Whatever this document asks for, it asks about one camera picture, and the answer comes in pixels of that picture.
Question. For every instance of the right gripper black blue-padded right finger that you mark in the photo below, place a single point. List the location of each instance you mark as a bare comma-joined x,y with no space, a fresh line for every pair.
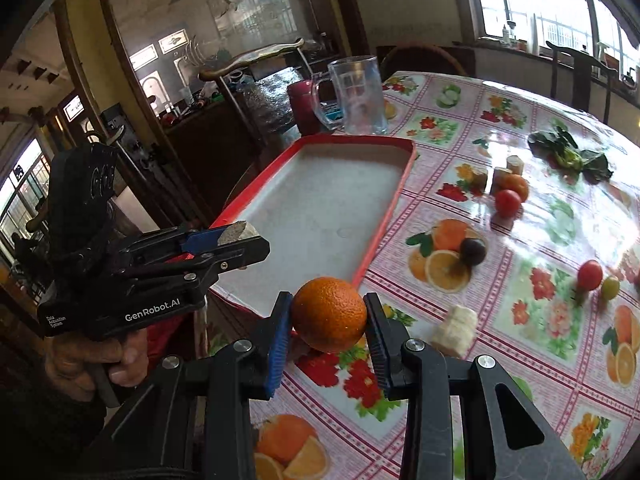
409,369

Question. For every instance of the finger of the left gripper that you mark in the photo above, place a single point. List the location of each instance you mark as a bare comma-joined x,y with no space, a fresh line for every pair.
187,277
173,242

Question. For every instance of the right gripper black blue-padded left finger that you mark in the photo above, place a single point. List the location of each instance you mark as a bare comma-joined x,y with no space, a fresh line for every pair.
248,369

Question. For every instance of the large orange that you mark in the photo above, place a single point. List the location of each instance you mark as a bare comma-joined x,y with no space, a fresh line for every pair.
328,314

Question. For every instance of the green grape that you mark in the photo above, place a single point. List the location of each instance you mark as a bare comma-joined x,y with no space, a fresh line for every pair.
610,288

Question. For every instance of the person's left hand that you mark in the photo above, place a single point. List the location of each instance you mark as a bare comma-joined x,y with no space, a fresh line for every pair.
68,357

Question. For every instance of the red rimmed white tray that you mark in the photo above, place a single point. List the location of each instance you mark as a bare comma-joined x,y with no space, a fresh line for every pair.
323,205

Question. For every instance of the dark plum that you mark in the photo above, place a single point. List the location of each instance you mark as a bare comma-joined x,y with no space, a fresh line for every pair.
472,251

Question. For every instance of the wooden carved rack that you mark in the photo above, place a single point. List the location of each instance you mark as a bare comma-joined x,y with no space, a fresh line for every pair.
247,59

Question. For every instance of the floral plastic tablecloth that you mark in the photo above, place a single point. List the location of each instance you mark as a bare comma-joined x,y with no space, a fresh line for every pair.
573,354

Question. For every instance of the dark red cup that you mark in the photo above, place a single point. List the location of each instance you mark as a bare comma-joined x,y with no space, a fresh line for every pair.
300,98

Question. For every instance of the red tomato far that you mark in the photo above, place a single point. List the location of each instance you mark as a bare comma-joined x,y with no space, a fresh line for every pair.
507,203

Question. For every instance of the red tomato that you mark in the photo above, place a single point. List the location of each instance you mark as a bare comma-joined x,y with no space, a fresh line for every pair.
507,203
590,275

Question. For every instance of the red tomato right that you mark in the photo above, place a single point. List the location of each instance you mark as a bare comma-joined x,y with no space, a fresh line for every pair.
590,275

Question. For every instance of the small orange far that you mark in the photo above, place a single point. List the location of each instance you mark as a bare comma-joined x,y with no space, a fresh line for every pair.
517,184

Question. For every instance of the clear glass mug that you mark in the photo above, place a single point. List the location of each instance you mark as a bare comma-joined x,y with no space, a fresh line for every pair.
358,88

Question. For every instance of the green leafy vegetable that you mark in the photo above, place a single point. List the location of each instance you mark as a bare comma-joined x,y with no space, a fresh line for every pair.
560,146

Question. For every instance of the wicker chair back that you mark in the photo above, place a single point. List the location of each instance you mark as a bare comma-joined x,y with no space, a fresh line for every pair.
426,58

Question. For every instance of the dark wooden chair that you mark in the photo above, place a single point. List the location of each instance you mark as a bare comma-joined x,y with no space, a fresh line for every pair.
583,64

